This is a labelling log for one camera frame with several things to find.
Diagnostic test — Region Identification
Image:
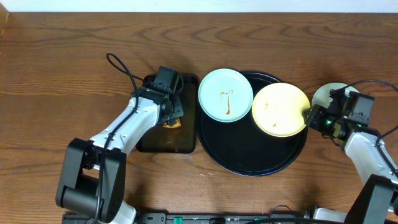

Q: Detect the light blue plate with sauce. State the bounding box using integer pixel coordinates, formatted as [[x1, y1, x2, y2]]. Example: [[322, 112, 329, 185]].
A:
[[198, 68, 254, 123]]

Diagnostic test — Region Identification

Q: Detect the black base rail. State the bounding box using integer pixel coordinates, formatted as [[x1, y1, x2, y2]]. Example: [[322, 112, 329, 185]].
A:
[[62, 212, 312, 224]]

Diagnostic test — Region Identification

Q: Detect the round black serving tray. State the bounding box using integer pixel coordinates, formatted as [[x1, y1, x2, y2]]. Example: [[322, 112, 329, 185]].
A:
[[198, 72, 308, 176]]

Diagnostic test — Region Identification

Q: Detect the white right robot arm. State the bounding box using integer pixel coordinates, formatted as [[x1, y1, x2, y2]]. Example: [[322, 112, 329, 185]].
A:
[[302, 86, 397, 223]]

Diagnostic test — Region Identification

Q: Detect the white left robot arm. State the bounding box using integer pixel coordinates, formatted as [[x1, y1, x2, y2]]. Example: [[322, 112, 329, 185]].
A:
[[55, 87, 183, 223]]

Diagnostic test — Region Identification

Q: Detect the orange sponge with green scourer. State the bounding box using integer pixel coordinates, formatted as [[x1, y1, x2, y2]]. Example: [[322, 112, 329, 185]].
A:
[[162, 118, 181, 129]]

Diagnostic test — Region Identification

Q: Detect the black rectangular water tray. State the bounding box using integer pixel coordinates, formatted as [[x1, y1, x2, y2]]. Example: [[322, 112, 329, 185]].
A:
[[136, 73, 199, 154]]

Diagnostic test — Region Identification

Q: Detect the yellow plate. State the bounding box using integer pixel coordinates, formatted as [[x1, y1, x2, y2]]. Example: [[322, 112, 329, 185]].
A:
[[251, 83, 310, 138]]

